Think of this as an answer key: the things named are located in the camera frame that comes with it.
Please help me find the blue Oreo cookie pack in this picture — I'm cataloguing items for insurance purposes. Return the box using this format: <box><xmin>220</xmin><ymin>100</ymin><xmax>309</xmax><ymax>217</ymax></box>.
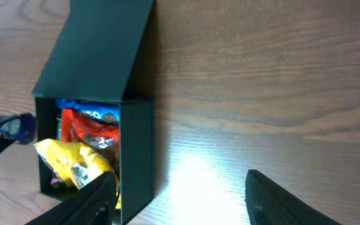
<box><xmin>54</xmin><ymin>99</ymin><xmax>120</xmax><ymax>126</ymax></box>

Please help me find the dark green gift box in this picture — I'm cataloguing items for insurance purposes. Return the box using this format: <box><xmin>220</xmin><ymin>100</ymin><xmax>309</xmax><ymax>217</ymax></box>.
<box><xmin>32</xmin><ymin>0</ymin><xmax>154</xmax><ymax>224</ymax></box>

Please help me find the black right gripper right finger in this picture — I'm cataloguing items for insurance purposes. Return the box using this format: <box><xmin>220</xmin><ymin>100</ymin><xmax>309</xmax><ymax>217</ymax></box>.
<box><xmin>245</xmin><ymin>169</ymin><xmax>339</xmax><ymax>225</ymax></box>

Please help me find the green red candy bar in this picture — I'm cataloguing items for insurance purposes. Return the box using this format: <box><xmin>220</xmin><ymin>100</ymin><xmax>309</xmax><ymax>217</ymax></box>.
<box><xmin>56</xmin><ymin>115</ymin><xmax>62</xmax><ymax>140</ymax></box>

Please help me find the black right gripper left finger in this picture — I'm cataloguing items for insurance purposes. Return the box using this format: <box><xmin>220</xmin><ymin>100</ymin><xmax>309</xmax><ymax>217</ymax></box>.
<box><xmin>26</xmin><ymin>171</ymin><xmax>117</xmax><ymax>225</ymax></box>

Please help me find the yellow Hacks candy bag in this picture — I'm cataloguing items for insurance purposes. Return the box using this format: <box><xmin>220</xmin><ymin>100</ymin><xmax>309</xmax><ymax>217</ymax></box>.
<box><xmin>33</xmin><ymin>138</ymin><xmax>122</xmax><ymax>209</ymax></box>

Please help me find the dark blue red candy bar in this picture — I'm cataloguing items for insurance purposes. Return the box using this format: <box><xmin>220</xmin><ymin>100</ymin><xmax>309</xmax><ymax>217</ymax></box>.
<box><xmin>0</xmin><ymin>113</ymin><xmax>36</xmax><ymax>145</ymax></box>

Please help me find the red Hacks candy bag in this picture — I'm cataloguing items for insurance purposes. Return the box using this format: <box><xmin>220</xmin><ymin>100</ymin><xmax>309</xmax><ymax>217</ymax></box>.
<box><xmin>60</xmin><ymin>109</ymin><xmax>121</xmax><ymax>178</ymax></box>

